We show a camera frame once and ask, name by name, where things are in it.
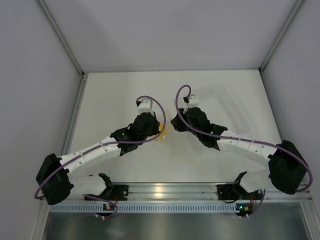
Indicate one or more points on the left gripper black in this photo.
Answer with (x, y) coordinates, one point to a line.
(156, 125)

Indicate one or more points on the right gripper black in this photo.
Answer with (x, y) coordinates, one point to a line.
(177, 122)

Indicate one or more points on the yellow fake lemon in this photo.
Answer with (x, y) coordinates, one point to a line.
(163, 132)

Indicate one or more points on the clear zip top bag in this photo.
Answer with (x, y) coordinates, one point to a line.
(167, 134)

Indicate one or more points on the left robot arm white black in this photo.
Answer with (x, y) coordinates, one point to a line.
(60, 177)

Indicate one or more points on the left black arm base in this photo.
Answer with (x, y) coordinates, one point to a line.
(119, 192)

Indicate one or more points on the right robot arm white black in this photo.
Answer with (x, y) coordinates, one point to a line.
(283, 166)

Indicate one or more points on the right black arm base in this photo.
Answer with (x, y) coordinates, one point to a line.
(228, 192)

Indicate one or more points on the white perforated plastic basket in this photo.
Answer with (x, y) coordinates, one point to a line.
(222, 107)

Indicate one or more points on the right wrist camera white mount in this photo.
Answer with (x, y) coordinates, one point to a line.
(190, 101)

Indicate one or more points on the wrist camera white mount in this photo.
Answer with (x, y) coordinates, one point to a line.
(190, 101)
(144, 105)

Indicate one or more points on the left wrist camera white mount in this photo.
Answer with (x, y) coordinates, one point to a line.
(144, 105)

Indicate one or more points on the aluminium mounting rail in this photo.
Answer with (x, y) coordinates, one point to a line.
(197, 191)

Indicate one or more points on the aluminium frame post left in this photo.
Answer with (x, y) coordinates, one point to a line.
(59, 34)

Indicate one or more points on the aluminium frame post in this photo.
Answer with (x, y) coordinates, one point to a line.
(289, 20)
(59, 34)

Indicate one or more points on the aluminium frame post right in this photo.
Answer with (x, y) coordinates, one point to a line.
(289, 20)

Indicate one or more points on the slotted grey cable duct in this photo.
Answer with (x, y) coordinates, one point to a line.
(127, 207)

